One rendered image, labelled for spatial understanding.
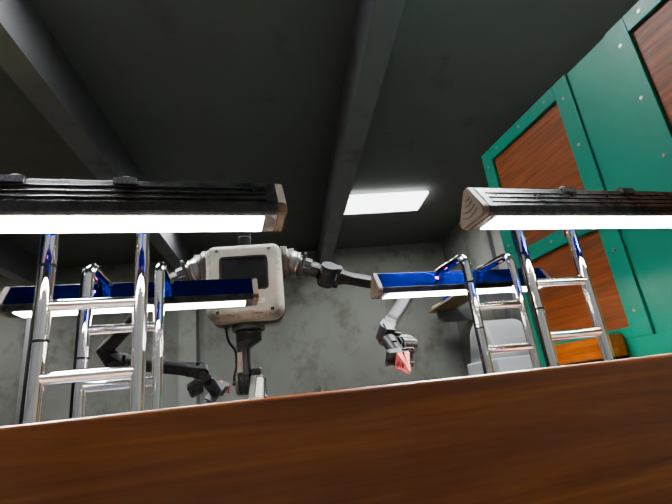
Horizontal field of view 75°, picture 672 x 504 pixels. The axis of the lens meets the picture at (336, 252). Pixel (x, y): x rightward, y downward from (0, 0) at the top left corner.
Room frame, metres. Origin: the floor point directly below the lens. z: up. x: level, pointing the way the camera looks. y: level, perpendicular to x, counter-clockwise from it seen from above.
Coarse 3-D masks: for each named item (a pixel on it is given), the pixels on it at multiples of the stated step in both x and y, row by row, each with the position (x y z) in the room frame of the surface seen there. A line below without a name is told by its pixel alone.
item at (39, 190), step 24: (0, 192) 0.52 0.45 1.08; (24, 192) 0.53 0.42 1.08; (48, 192) 0.54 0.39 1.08; (72, 192) 0.55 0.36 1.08; (96, 192) 0.56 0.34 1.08; (120, 192) 0.57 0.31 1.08; (144, 192) 0.57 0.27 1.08; (168, 192) 0.58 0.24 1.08; (192, 192) 0.59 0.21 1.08; (216, 192) 0.60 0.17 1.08; (240, 192) 0.61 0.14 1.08; (264, 192) 0.63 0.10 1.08; (264, 216) 0.62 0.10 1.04
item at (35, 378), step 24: (48, 240) 0.69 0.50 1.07; (144, 240) 0.74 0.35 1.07; (48, 264) 0.69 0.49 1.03; (144, 264) 0.74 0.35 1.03; (48, 288) 0.70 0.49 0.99; (144, 288) 0.74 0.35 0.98; (48, 312) 0.70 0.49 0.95; (144, 312) 0.74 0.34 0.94; (48, 336) 0.70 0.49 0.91; (144, 336) 0.74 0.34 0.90; (144, 360) 0.74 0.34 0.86; (24, 384) 0.70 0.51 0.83; (48, 384) 0.71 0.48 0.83; (144, 384) 0.74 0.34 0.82; (24, 408) 0.69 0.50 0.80; (144, 408) 0.75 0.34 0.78
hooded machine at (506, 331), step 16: (496, 320) 5.43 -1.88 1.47; (512, 320) 5.42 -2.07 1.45; (496, 336) 5.23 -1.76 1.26; (512, 336) 5.26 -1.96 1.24; (512, 352) 5.19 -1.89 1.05; (528, 352) 5.22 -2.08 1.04; (480, 368) 5.47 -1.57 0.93; (496, 368) 5.11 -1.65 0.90; (512, 368) 5.08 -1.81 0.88; (528, 368) 5.12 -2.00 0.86
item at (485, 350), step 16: (464, 256) 1.20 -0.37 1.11; (464, 272) 1.20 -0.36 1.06; (512, 272) 1.24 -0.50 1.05; (480, 304) 1.20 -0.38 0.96; (496, 304) 1.21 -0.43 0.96; (512, 304) 1.22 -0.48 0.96; (480, 320) 1.19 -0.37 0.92; (528, 320) 1.23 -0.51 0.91; (480, 336) 1.19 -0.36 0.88; (528, 336) 1.24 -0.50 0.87; (480, 352) 1.20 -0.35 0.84; (496, 352) 1.21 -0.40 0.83
